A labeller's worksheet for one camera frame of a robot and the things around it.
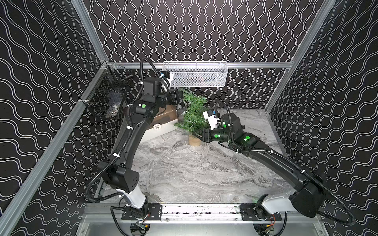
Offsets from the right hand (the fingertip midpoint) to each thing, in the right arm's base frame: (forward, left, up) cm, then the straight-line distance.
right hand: (194, 131), depth 71 cm
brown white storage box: (+18, +19, -14) cm, 30 cm away
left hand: (+15, +7, +13) cm, 21 cm away
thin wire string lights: (+11, +6, +2) cm, 12 cm away
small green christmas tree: (+9, +1, -2) cm, 9 cm away
